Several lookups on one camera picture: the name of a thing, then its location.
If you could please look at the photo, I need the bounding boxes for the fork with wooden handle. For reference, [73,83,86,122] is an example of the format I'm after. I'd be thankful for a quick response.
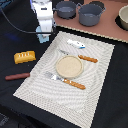
[45,72,86,90]

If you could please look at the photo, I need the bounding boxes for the large grey pot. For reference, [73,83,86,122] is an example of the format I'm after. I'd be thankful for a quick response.
[77,1,106,26]

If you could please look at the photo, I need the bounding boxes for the beige bowl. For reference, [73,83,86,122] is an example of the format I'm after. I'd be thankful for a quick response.
[119,5,128,30]

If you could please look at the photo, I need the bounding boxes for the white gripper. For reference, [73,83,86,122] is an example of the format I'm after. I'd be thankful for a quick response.
[35,7,53,34]

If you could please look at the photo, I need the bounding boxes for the round beige plate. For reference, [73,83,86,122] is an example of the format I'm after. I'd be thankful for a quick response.
[56,55,83,79]

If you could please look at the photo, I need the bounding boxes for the knife with wooden handle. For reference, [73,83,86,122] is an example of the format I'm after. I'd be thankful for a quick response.
[59,50,98,63]

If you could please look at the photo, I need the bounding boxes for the white woven placemat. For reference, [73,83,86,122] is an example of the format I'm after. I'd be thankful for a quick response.
[14,32,114,128]

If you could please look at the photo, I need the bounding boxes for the brown toy sausage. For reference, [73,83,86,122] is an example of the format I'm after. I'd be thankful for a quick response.
[5,73,30,81]

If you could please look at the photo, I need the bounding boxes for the brown wooden board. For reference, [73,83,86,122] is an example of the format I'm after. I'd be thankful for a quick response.
[54,0,128,43]

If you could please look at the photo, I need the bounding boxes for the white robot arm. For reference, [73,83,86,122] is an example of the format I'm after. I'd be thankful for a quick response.
[31,0,53,36]

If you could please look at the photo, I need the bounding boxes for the small grey saucepan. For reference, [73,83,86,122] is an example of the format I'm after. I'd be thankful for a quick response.
[54,1,76,19]

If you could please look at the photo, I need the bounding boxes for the light blue milk carton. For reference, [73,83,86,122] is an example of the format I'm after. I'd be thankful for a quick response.
[36,26,49,43]

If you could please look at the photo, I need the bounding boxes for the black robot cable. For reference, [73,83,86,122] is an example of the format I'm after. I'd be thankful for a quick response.
[0,7,43,35]

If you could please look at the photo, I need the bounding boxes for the white and blue toy fish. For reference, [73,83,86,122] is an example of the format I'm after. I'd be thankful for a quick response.
[67,39,85,49]

